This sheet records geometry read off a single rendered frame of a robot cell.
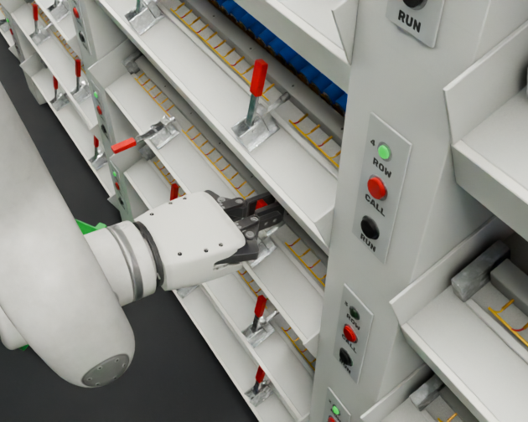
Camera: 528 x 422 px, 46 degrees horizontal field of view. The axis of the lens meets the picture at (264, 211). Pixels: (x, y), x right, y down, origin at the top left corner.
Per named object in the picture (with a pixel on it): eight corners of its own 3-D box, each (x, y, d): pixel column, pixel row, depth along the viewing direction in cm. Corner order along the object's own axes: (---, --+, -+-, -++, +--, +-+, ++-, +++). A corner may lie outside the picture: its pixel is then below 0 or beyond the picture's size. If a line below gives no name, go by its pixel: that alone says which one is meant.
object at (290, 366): (315, 438, 88) (287, 417, 77) (134, 184, 123) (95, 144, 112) (426, 346, 89) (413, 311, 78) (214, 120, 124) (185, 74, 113)
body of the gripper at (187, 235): (119, 250, 73) (204, 220, 78) (158, 312, 67) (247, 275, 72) (115, 203, 68) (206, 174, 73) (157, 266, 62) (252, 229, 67)
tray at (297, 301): (325, 369, 74) (303, 345, 66) (117, 105, 109) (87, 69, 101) (454, 262, 75) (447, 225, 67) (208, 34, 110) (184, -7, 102)
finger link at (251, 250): (183, 260, 69) (199, 226, 73) (251, 277, 68) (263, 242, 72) (183, 253, 68) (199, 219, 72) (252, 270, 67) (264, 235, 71)
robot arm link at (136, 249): (104, 262, 72) (128, 253, 73) (137, 316, 67) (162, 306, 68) (98, 209, 66) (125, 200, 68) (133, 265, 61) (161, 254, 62)
